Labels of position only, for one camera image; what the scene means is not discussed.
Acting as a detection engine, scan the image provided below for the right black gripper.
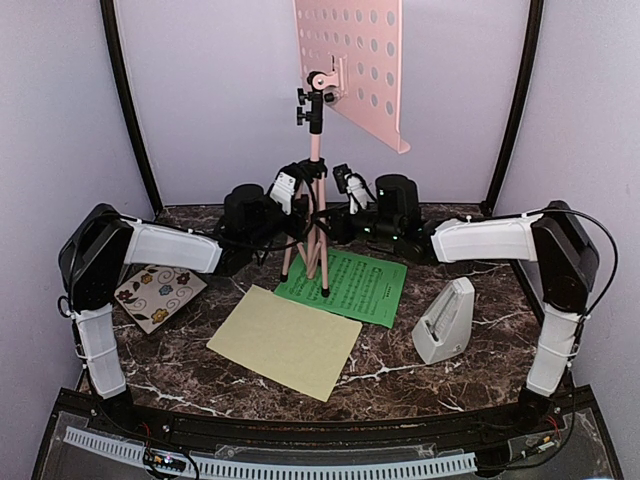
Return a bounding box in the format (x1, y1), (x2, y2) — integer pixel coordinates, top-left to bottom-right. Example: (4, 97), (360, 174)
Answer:
(311, 201), (401, 246)

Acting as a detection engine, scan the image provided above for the green sheet music page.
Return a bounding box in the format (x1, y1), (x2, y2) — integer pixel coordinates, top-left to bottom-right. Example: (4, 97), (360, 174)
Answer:
(275, 249), (407, 328)

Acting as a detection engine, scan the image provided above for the yellow paper sheet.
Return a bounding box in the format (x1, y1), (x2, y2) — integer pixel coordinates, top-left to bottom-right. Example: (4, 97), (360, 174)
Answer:
(207, 285), (362, 402)

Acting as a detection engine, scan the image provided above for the pink perforated music stand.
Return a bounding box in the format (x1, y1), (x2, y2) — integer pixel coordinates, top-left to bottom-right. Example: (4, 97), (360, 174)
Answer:
(285, 1), (410, 297)

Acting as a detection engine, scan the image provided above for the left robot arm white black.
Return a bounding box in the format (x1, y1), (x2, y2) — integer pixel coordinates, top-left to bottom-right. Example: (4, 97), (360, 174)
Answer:
(58, 184), (312, 436)

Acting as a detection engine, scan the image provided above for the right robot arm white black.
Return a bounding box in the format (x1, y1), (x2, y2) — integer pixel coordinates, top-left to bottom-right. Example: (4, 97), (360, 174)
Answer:
(313, 172), (600, 434)

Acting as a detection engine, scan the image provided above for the white metronome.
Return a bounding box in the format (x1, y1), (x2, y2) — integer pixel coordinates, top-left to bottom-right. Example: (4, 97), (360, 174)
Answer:
(412, 277), (475, 365)

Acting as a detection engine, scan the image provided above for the floral square tile coaster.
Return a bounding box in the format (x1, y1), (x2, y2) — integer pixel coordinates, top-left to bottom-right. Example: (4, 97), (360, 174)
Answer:
(114, 265), (207, 335)

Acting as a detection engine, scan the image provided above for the small circuit board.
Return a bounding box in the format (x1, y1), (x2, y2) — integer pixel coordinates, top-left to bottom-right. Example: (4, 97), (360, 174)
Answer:
(143, 450), (186, 474)

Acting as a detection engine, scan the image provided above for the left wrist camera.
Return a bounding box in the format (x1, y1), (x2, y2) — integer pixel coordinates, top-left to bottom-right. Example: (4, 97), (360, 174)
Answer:
(268, 163), (303, 215)

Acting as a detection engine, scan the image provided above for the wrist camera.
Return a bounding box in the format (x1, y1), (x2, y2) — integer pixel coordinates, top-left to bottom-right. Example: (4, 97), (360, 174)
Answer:
(332, 164), (376, 215)
(268, 163), (303, 215)

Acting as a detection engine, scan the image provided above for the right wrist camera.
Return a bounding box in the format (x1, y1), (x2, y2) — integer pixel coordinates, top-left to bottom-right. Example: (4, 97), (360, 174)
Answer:
(332, 164), (376, 215)

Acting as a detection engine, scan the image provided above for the right black frame post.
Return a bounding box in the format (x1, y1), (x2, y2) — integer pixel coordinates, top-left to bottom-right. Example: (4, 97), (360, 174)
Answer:
(480, 0), (545, 216)

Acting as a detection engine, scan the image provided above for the black frame post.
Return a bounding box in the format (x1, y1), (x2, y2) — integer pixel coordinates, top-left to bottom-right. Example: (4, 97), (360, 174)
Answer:
(99, 0), (164, 215)
(480, 0), (545, 216)

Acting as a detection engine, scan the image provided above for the black front rail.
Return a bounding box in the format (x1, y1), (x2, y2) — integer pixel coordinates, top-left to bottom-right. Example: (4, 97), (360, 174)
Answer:
(126, 405), (523, 450)

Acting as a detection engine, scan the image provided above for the grey slotted cable duct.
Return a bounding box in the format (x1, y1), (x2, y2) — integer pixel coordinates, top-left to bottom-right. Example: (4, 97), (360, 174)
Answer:
(63, 427), (477, 479)

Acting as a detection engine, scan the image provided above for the left black frame post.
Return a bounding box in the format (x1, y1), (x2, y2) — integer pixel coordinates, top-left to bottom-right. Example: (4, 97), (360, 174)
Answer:
(99, 0), (164, 215)

